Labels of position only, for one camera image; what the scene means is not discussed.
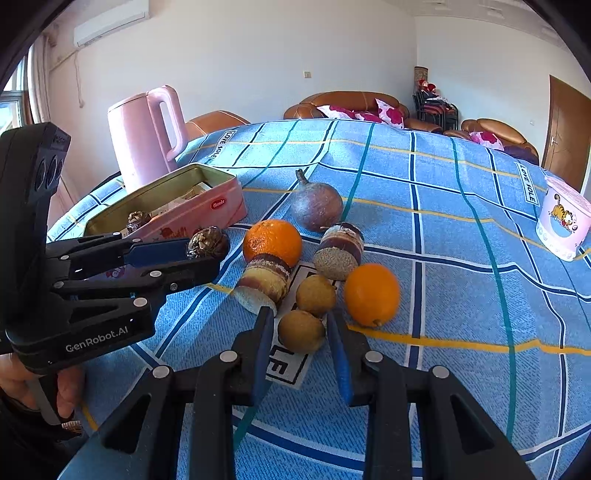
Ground white air conditioner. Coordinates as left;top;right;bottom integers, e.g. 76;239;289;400
74;0;151;47

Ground cream paper packet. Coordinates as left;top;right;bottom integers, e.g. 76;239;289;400
159;181;215;208

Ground pale curtain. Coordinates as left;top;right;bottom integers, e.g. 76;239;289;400
27;34;51;126

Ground brown leather recliner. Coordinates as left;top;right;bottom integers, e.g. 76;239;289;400
185;111;251;139

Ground person's left forearm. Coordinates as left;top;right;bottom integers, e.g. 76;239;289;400
0;388;93;480

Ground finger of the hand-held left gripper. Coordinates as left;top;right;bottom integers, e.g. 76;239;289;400
52;255;222;302
45;232;192;280

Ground brown leather sofa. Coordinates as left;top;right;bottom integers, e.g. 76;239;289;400
283;91;444;134

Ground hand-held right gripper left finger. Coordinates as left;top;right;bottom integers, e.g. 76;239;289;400
58;306;276;480

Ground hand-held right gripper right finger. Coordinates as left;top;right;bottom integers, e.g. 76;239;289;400
325;308;539;480

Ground window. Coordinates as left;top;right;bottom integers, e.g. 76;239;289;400
0;58;34;136

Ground person's left hand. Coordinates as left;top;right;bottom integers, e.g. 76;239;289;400
0;354;87;421

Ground brown round fruit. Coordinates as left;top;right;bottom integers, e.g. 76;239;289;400
277;310;327;354
295;274;338;317

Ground pink cartoon cup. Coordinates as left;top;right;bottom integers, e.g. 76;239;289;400
536;175;591;262

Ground pink tin box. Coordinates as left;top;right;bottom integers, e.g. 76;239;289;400
84;162;249;241

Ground purple passion fruit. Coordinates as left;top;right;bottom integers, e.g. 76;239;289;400
290;169;345;233

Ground purple cloth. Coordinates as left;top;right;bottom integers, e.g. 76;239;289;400
503;145;537;163

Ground orange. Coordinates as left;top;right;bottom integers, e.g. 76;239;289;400
242;220;303;268
344;264;401;328

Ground brown leather armchair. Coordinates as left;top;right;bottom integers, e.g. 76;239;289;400
443;119;539;164

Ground brown wooden door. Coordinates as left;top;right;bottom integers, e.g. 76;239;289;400
541;75;591;192

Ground pink electric kettle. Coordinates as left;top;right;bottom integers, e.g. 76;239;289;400
107;85;189;192

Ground red white floral pillow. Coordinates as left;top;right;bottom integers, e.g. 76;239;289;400
468;130;505;151
375;98;406;129
318;105;384;123

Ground stacked dark chairs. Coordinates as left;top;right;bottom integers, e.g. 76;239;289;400
411;90;460;132

